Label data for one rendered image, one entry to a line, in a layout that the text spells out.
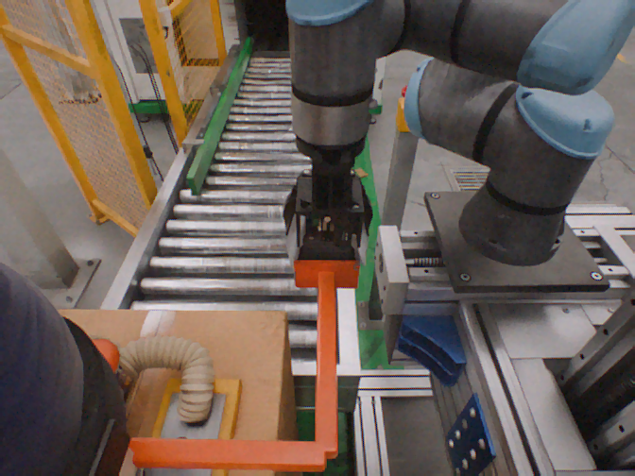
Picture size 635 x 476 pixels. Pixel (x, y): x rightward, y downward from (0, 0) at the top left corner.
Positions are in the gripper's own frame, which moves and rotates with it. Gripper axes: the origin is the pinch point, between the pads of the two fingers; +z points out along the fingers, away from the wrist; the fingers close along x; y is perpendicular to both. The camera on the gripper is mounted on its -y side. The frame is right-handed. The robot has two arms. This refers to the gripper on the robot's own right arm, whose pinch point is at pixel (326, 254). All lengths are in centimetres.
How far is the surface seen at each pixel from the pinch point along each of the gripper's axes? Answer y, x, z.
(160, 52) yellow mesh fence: -130, -67, 16
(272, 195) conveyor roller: -82, -19, 53
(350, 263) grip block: 3.7, 2.9, -2.4
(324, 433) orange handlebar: 23.8, -0.4, -0.7
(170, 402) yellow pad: 16.3, -20.0, 10.8
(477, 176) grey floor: -176, 103, 108
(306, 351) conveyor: -19, -4, 59
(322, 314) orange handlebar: 10.6, -0.6, -0.9
